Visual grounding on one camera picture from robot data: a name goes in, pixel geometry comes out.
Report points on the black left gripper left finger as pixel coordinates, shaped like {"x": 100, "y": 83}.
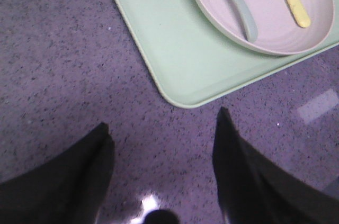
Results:
{"x": 70, "y": 188}

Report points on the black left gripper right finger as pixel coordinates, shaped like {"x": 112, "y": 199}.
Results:
{"x": 252, "y": 189}

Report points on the beige round plate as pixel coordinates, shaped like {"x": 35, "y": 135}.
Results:
{"x": 275, "y": 28}

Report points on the yellow plastic fork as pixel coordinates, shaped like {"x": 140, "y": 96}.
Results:
{"x": 299, "y": 13}

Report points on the light green plastic tray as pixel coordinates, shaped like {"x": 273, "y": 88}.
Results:
{"x": 190, "y": 60}

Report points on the pale green plastic spoon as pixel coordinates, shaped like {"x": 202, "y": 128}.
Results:
{"x": 247, "y": 19}

